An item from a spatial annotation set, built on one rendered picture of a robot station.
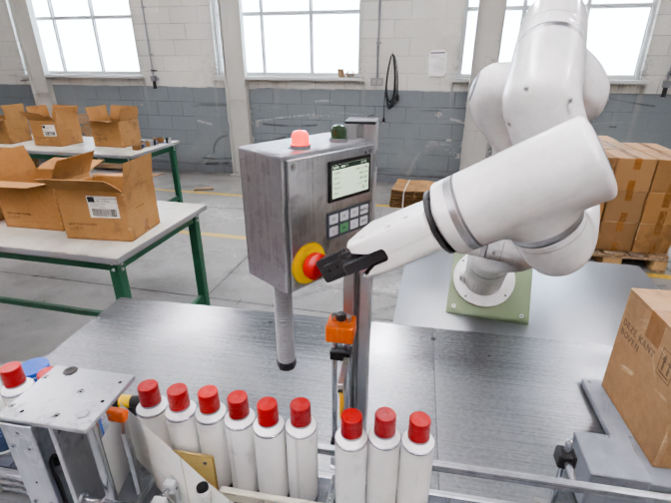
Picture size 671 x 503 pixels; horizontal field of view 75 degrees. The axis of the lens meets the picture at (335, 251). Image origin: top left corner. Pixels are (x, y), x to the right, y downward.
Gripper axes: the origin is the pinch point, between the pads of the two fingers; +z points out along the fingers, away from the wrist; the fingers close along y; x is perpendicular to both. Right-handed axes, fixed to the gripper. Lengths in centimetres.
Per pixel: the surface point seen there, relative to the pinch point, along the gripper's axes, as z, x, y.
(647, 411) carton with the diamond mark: -22, 60, -41
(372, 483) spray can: 14.5, 35.4, -1.5
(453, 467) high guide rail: 4.6, 40.8, -9.4
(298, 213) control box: 0.9, -8.3, 0.4
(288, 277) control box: 6.6, -1.3, 1.5
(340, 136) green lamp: -5.0, -14.6, -9.0
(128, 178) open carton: 137, -57, -94
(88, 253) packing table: 158, -34, -72
